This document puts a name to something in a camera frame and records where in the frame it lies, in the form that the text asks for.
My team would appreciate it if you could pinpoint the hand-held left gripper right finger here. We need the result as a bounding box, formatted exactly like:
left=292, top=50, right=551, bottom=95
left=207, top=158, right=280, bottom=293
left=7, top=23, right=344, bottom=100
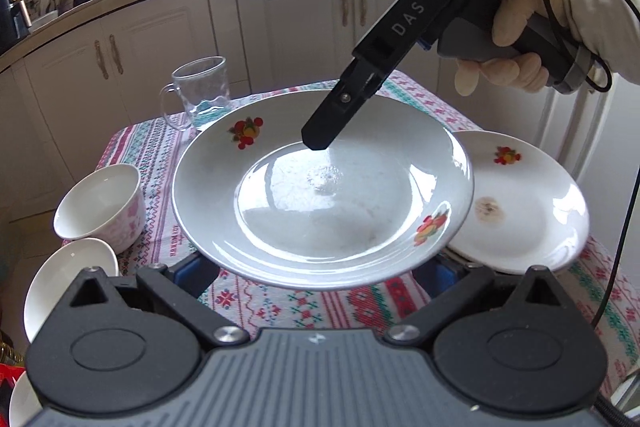
left=382, top=257, right=576, bottom=349

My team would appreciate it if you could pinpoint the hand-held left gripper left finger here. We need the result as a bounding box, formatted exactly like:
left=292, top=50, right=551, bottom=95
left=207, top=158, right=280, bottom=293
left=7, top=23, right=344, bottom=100
left=57, top=252, right=251, bottom=349

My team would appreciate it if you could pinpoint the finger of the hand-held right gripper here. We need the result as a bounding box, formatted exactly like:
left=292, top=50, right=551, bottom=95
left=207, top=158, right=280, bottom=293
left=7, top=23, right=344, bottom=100
left=301, top=56, right=397, bottom=152

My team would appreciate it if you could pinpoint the white plate with fruit print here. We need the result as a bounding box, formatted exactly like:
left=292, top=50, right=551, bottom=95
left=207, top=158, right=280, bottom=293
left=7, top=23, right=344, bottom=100
left=171, top=89, right=475, bottom=292

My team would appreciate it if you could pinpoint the white bowl with pink flowers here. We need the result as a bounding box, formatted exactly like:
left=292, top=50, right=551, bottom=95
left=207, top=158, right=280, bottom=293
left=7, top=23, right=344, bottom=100
left=24, top=238, right=120, bottom=343
left=54, top=163, right=146, bottom=254
left=7, top=372, right=42, bottom=427

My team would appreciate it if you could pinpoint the white stained plate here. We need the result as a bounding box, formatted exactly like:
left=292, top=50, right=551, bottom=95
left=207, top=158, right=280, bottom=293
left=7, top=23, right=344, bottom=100
left=445, top=130, right=590, bottom=276

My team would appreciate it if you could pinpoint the person's right hand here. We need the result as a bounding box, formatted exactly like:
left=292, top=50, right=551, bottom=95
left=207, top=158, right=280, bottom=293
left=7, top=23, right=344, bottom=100
left=455, top=0, right=640, bottom=96

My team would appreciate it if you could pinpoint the patterned red green tablecloth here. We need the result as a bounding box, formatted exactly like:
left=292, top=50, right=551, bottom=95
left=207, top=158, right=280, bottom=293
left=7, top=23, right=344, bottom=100
left=60, top=69, right=640, bottom=350

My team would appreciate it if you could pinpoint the clear glass mug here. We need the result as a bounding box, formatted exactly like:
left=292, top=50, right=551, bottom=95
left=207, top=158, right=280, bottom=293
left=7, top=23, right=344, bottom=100
left=160, top=56, right=232, bottom=132

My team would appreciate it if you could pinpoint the red plastic bag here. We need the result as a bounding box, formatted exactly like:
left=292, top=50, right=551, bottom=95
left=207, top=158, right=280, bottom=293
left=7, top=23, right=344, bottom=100
left=0, top=332, right=26, bottom=388

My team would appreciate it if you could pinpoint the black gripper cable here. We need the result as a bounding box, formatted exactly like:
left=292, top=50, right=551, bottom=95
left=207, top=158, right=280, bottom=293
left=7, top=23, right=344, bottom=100
left=520, top=0, right=640, bottom=333

